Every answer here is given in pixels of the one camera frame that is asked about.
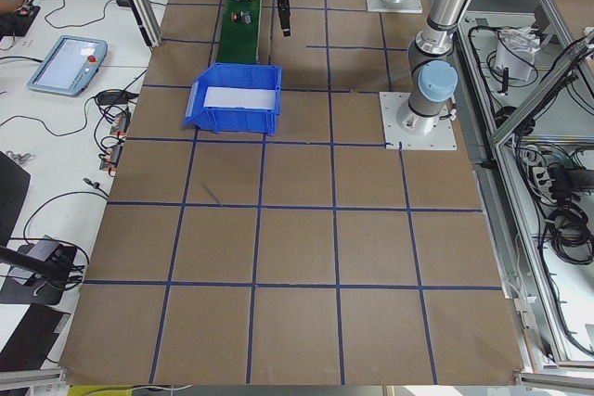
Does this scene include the person hand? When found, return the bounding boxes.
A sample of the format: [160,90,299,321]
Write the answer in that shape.
[0,0,27,15]

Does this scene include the green conveyor belt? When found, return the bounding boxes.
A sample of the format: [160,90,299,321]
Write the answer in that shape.
[217,0,261,64]

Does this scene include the blue plastic bin left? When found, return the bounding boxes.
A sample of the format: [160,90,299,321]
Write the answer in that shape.
[183,63,282,135]

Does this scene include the white foam pad left bin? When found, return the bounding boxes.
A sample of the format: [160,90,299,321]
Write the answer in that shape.
[204,86,277,110]

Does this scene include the teach pendant near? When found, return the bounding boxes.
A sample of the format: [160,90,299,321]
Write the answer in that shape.
[27,35,108,96]

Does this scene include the black power adapter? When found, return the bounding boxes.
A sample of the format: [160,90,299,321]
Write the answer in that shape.
[548,166,594,192]

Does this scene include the black monitor stand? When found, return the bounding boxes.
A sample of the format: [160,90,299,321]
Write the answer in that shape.
[1,153,84,305]

